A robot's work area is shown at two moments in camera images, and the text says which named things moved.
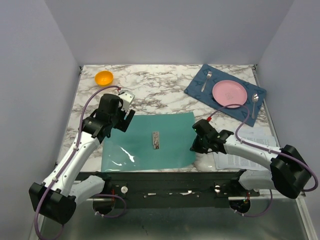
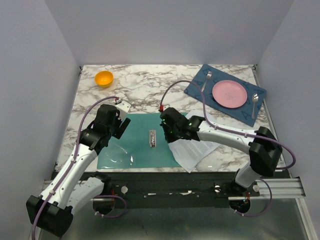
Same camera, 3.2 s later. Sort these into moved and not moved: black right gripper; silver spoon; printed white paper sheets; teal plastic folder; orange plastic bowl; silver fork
Moved: printed white paper sheets; black right gripper
Not moved: silver spoon; silver fork; orange plastic bowl; teal plastic folder
